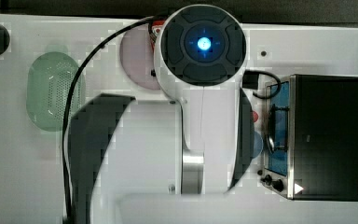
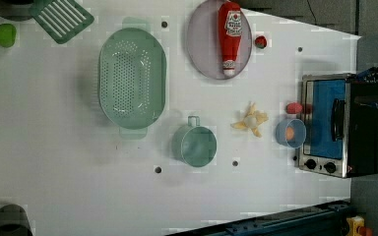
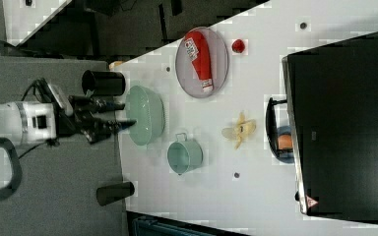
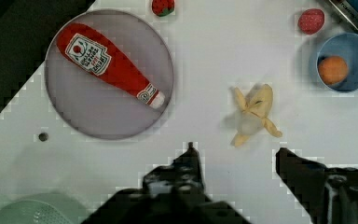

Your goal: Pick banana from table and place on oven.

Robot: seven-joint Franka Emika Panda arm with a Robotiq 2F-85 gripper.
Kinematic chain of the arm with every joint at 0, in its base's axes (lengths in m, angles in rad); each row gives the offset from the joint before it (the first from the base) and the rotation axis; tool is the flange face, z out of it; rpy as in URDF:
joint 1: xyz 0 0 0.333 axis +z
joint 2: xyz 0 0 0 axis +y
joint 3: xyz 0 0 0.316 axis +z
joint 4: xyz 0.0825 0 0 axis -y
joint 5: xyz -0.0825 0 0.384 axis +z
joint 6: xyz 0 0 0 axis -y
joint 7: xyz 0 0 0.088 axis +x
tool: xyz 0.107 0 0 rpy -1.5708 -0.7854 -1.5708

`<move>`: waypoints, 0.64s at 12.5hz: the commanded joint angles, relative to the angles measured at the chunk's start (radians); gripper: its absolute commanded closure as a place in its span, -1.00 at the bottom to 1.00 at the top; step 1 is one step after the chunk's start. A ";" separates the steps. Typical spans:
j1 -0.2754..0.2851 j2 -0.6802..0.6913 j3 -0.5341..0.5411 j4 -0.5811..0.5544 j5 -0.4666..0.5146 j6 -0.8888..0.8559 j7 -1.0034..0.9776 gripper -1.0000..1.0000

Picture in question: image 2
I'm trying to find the peeled banana toy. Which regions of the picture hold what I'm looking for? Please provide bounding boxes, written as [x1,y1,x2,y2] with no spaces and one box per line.
[230,102,269,138]

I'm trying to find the black toaster oven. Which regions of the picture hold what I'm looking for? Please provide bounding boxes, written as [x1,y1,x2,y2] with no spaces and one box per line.
[298,74,378,178]

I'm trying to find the green plastic mug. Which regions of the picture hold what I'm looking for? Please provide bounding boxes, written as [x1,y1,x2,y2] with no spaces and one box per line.
[171,115,218,168]

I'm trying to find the green perforated colander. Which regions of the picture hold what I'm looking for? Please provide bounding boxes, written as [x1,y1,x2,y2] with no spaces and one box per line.
[98,17,167,140]

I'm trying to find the grey round plate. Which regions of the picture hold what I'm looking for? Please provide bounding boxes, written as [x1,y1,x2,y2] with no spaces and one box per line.
[186,0,252,80]

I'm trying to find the orange ball in bowl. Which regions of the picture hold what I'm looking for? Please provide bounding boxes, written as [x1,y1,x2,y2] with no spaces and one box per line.
[285,127,294,140]

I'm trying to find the blue bowl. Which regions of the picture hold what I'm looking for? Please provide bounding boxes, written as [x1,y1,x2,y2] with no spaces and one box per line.
[275,119,307,148]

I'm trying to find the red strawberry toy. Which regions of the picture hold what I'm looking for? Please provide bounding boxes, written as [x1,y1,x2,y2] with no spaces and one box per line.
[255,35,267,49]

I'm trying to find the red tomato toy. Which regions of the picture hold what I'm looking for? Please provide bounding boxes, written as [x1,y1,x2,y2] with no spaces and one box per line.
[286,102,303,114]

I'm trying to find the red ketchup bottle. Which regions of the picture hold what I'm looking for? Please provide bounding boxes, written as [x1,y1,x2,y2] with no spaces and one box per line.
[218,0,242,78]

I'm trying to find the green slotted dish rack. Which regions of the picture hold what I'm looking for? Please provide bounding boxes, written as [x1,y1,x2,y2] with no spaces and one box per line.
[29,0,95,44]

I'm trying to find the yellow orange clamp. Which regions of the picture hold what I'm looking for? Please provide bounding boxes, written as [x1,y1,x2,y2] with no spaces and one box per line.
[346,216,373,236]

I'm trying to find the dark cylinder upper corner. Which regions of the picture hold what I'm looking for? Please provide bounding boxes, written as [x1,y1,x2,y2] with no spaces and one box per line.
[0,0,33,22]

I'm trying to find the dark cylinder corner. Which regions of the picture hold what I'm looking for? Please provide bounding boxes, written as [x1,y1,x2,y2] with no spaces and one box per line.
[0,0,33,22]
[0,205,33,236]

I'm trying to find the green apple toy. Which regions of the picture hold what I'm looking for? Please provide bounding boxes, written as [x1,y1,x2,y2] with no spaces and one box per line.
[0,24,17,48]

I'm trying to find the dark cylinder lower corner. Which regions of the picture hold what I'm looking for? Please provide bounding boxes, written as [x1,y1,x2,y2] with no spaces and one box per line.
[0,205,33,236]

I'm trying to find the blue metal frame rail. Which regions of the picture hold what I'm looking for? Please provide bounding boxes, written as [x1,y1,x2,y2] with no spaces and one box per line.
[168,201,356,236]

